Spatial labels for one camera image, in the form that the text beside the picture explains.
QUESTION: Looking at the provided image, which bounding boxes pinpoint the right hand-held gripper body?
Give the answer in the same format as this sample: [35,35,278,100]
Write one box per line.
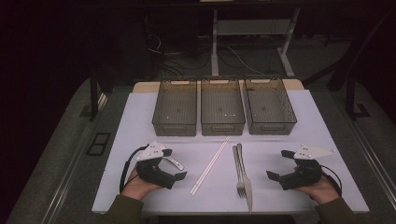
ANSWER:
[278,143,337,190]

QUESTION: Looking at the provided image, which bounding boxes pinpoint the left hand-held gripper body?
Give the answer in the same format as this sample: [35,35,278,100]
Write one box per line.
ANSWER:
[135,141,177,190]

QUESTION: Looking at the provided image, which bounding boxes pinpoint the white ceramic spoon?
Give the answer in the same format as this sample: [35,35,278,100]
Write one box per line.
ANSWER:
[162,155,186,172]

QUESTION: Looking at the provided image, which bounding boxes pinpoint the white chopsticks pair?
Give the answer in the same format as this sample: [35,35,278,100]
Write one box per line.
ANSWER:
[190,136,230,195]

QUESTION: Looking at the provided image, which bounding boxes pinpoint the metal table knife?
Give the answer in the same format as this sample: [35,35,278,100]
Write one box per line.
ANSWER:
[236,143,253,214]

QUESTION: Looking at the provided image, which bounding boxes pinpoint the white chopstick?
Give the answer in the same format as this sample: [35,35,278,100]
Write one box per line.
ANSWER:
[191,137,232,197]

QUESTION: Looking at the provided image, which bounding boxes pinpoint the metal fork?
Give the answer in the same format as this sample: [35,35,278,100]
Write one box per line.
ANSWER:
[232,145,247,199]

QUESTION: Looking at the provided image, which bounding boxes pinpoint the dark translucent plastic bin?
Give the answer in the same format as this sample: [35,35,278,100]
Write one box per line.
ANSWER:
[200,77,247,136]
[151,77,198,137]
[243,77,298,136]

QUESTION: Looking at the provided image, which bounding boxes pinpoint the person's left hand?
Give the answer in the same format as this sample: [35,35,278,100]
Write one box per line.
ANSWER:
[120,167,163,202]

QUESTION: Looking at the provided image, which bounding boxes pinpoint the person's right hand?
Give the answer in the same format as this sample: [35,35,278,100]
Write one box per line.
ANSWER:
[293,174,341,205]

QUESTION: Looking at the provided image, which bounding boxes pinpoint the white table mat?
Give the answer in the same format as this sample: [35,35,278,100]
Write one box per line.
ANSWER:
[92,89,370,215]

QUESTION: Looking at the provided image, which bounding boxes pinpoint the black metal stand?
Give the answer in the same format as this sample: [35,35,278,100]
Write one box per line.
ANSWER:
[345,74,372,121]

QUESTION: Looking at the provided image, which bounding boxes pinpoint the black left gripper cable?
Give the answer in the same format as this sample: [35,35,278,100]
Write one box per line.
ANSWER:
[119,144,149,194]

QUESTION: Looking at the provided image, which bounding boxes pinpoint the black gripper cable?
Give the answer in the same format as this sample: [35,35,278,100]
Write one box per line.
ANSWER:
[119,144,149,194]
[320,164,343,196]

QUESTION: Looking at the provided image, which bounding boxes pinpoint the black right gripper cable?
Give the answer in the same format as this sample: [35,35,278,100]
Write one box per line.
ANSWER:
[320,164,343,196]

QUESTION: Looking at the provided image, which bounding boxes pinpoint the black floor socket frame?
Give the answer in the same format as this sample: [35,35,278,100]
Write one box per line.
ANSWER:
[86,132,112,157]

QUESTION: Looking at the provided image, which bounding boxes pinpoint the bundle of black floor cables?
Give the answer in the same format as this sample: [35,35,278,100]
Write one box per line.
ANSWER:
[144,32,213,78]

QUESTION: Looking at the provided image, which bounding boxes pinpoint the white floor cable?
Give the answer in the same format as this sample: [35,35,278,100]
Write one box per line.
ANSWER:
[226,46,266,77]

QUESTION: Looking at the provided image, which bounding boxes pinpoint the white metal desk frame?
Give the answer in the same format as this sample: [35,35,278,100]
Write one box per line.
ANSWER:
[210,7,302,78]

